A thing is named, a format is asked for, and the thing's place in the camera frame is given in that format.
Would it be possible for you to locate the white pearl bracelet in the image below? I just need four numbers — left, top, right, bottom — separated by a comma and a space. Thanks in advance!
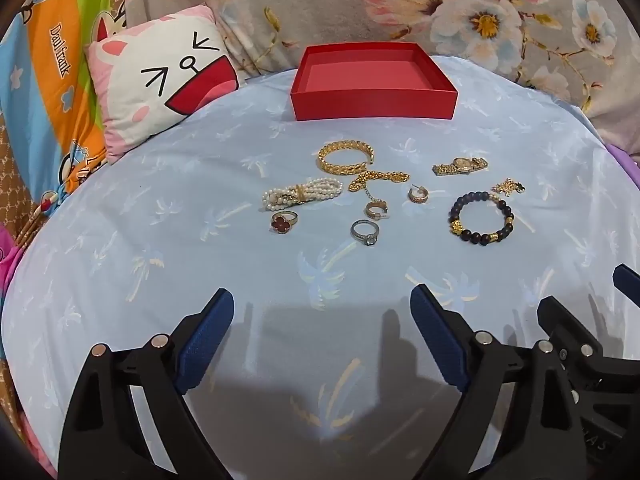
261, 178, 344, 212

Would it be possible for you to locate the gold wrist watch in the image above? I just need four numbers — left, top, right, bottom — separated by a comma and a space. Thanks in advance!
432, 156, 488, 177

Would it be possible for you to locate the small gold charm brooch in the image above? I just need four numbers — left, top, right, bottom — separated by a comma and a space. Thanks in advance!
491, 177, 527, 197

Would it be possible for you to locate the gold chain necklace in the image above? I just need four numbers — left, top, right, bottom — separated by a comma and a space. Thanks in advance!
347, 170, 412, 202

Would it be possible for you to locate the grey floral blanket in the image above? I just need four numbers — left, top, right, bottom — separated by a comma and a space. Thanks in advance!
122, 0, 640, 161

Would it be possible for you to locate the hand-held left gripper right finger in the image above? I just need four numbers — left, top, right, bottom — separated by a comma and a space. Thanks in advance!
410, 284, 586, 480

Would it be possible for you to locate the red cardboard box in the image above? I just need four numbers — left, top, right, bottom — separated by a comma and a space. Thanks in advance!
290, 43, 458, 122

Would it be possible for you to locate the dark bead bracelet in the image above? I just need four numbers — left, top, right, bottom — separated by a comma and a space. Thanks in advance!
447, 192, 516, 248

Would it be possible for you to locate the blue palm print sheet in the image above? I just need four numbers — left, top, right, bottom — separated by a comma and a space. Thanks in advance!
0, 55, 640, 480

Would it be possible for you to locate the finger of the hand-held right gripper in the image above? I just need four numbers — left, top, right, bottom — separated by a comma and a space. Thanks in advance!
536, 296, 602, 361
612, 263, 640, 307

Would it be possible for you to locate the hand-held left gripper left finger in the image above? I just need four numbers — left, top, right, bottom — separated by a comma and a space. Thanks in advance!
59, 287, 236, 480

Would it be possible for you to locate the gold chain link bracelet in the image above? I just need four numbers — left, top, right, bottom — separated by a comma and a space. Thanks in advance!
316, 141, 376, 175

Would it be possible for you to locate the brown patterned cloth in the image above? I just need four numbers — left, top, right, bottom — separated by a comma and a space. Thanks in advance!
0, 112, 56, 243

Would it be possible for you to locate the colourful cartoon blanket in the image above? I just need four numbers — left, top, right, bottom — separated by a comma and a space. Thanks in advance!
0, 0, 128, 201

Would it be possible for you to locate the silver stone ring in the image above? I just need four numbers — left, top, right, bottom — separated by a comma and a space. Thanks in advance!
350, 220, 381, 247

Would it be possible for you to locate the pink cloth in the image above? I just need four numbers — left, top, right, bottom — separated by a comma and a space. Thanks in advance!
0, 227, 21, 286

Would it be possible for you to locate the purple cloth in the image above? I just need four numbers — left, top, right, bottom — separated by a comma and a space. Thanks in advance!
604, 141, 640, 183

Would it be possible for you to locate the red clover gold ring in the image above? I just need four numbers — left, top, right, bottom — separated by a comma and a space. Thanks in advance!
270, 210, 300, 235

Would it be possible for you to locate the cat face pillow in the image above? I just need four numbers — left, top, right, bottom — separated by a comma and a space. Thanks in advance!
87, 5, 241, 165

